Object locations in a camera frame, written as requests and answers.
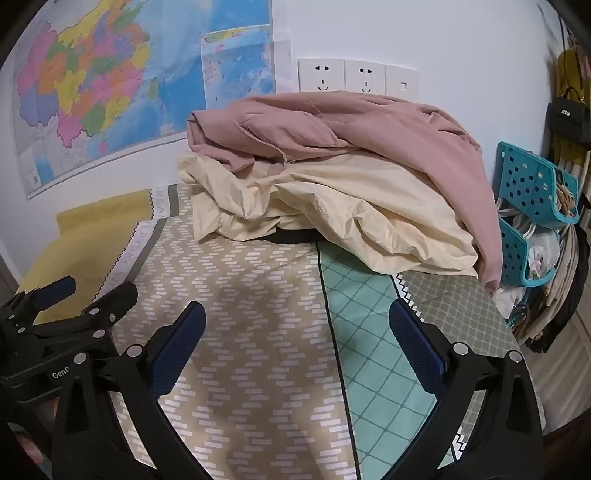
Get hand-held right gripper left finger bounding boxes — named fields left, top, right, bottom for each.
left=51, top=301, right=208, bottom=480

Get colourful wall map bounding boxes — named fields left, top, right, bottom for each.
left=0, top=0, right=278, bottom=200

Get white wall socket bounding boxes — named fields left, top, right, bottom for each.
left=298, top=58, right=346, bottom=93
left=344, top=60, right=387, bottom=96

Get yellow hanging garment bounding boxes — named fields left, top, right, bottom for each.
left=554, top=48, right=591, bottom=185

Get black handbag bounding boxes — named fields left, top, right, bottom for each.
left=547, top=85, right=591, bottom=151

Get teal plastic basket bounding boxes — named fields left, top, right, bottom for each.
left=495, top=142, right=580, bottom=227
left=496, top=217, right=561, bottom=287

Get white wall switch plate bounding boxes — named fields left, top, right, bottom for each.
left=385, top=65, right=419, bottom=99

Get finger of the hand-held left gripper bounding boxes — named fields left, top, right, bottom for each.
left=9, top=276, right=77, bottom=325
left=81, top=281, right=138, bottom=333

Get beige hanging bags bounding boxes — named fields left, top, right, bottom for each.
left=517, top=222, right=591, bottom=354

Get yellow bed sheet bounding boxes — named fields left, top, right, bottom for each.
left=16, top=189, right=155, bottom=324

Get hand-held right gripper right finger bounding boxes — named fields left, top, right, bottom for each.
left=388, top=299, right=546, bottom=480

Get cream garment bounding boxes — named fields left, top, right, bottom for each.
left=178, top=152, right=478, bottom=278

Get pink shirt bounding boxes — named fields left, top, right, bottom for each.
left=186, top=91, right=504, bottom=292

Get patterned blanket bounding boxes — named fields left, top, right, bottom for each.
left=92, top=182, right=546, bottom=480

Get white plastic bag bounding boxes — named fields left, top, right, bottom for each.
left=526, top=231, right=560, bottom=278

